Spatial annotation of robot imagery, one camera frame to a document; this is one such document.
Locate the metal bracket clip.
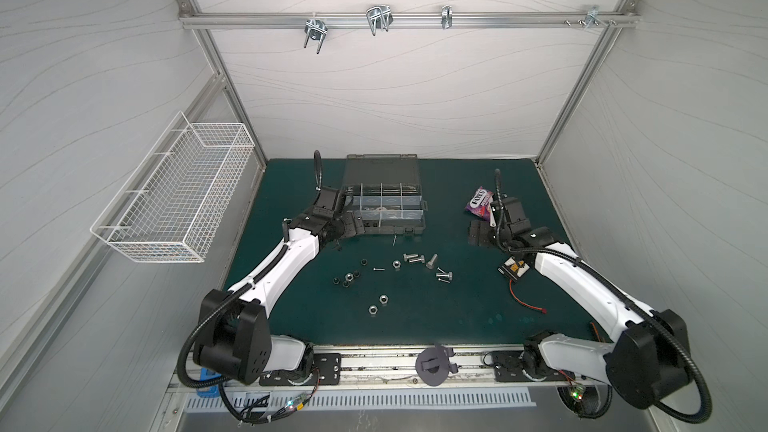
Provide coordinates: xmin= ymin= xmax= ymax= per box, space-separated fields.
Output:
xmin=441 ymin=5 xmax=453 ymax=30

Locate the white slotted cable duct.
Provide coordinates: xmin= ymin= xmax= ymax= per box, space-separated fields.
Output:
xmin=184 ymin=387 xmax=537 ymax=413

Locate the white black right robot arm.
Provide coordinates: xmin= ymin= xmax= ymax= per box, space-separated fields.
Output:
xmin=465 ymin=188 xmax=713 ymax=424

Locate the silver hex bolt pair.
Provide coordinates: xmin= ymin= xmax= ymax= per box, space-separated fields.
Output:
xmin=435 ymin=268 xmax=453 ymax=283

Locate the red black wire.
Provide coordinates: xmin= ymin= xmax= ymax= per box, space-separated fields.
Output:
xmin=508 ymin=278 xmax=548 ymax=315

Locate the metal u-bolt clamp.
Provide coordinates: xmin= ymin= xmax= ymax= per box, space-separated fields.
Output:
xmin=365 ymin=5 xmax=393 ymax=36
xmin=303 ymin=18 xmax=328 ymax=54

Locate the silver hex bolt upright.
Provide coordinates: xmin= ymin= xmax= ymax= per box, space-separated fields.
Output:
xmin=426 ymin=254 xmax=438 ymax=270

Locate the white wire basket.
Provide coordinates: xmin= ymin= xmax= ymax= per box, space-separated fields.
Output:
xmin=90 ymin=112 xmax=254 ymax=263

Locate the metal bracket with screws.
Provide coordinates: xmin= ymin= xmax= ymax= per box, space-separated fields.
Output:
xmin=564 ymin=6 xmax=618 ymax=30

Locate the aluminium crossbar rail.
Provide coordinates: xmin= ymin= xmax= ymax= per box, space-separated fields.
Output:
xmin=179 ymin=9 xmax=641 ymax=30

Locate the black round cap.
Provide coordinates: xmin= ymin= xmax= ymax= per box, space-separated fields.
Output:
xmin=415 ymin=344 xmax=459 ymax=387

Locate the grey plastic organizer box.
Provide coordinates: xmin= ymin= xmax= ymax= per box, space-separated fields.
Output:
xmin=342 ymin=154 xmax=427 ymax=237

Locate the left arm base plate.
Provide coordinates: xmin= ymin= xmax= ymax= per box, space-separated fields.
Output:
xmin=258 ymin=353 xmax=342 ymax=387

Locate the purple Fox's candy bag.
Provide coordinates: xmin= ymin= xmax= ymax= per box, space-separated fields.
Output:
xmin=465 ymin=187 xmax=494 ymax=221

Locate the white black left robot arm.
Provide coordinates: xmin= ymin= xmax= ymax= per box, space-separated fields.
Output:
xmin=176 ymin=186 xmax=346 ymax=389

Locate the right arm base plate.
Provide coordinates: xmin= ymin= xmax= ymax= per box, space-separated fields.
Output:
xmin=481 ymin=350 xmax=567 ymax=383

